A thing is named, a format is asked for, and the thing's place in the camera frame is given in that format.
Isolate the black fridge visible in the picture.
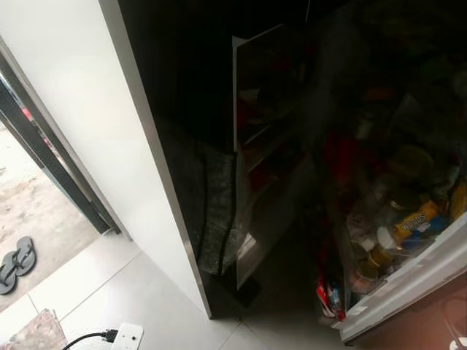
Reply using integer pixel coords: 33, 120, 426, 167
99, 0, 467, 322

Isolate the black sliding door frame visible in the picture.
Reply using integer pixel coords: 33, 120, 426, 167
0, 50, 122, 236

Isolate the grey flip-flop slipper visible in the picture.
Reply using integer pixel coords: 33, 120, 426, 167
12, 236, 38, 279
0, 251, 20, 297

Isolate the black plug cable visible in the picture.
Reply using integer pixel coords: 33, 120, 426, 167
61, 329, 120, 350

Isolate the glass jar gold lid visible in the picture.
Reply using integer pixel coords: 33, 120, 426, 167
386, 187, 423, 220

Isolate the red snack packet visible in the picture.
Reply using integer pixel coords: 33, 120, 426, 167
315, 280, 346, 322

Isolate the open fridge door white shelf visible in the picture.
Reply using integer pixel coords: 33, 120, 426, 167
317, 168, 467, 344

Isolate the yellow round food item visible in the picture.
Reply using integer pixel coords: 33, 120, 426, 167
448, 182, 467, 224

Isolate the white power strip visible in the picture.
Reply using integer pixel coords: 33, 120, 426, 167
108, 322, 145, 350

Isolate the olive round lid container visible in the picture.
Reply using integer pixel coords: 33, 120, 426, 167
388, 144, 436, 183

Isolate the patterned door mat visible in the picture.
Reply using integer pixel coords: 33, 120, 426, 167
0, 308, 69, 350

